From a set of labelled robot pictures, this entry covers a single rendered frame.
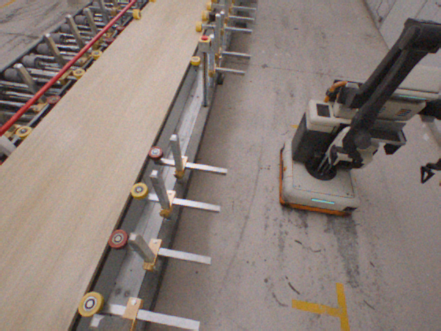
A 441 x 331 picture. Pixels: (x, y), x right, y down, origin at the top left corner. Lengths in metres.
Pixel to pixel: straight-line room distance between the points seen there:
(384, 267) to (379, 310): 0.33
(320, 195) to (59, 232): 1.78
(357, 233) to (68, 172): 2.23
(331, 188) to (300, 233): 0.47
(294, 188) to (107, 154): 1.43
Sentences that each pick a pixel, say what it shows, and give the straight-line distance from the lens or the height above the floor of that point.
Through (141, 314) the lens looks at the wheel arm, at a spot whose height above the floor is 0.84.
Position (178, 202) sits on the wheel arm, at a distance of 1.21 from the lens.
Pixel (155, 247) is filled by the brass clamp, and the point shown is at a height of 0.83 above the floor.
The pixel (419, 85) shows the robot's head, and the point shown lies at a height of 1.34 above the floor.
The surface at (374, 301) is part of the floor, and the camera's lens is 2.29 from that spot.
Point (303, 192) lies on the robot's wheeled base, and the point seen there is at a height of 0.28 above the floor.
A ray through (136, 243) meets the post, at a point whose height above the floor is 1.11.
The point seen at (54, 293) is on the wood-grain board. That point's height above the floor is 0.90.
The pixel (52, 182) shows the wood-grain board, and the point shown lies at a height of 0.90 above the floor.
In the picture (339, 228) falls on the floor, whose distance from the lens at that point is 2.35.
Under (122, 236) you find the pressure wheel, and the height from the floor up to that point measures 0.91.
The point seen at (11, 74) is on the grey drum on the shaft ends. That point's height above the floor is 0.84.
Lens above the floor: 1.92
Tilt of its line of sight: 54 degrees down
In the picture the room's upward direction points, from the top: 4 degrees clockwise
